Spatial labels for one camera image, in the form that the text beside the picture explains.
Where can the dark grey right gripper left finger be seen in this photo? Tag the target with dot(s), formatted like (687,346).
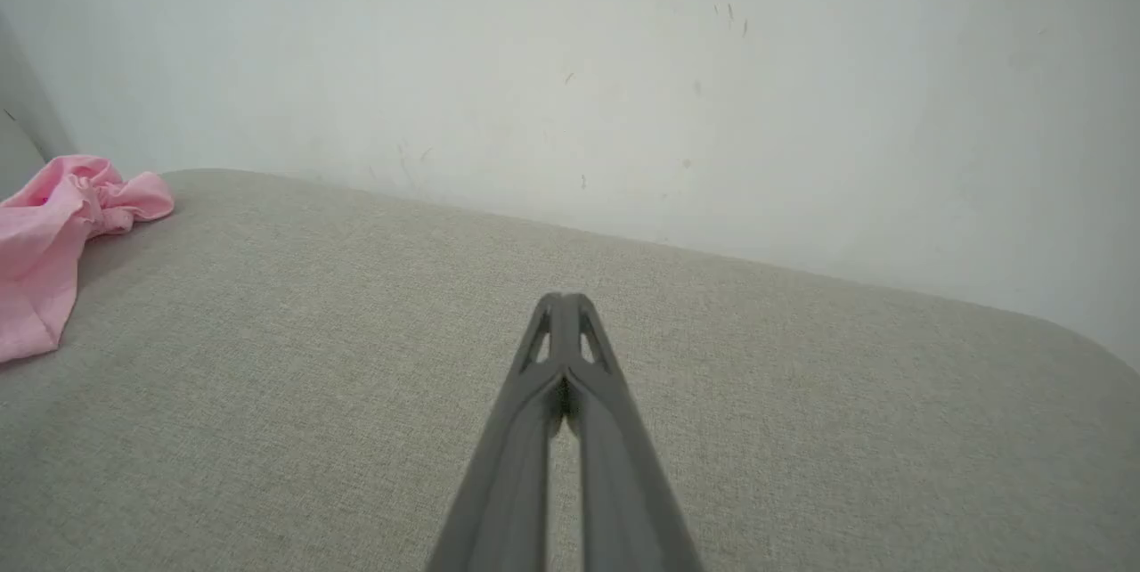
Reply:
(508,465)

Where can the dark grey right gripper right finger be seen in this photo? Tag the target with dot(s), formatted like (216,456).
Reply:
(623,474)

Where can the pink cloth with white label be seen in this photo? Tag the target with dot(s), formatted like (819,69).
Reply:
(44,242)

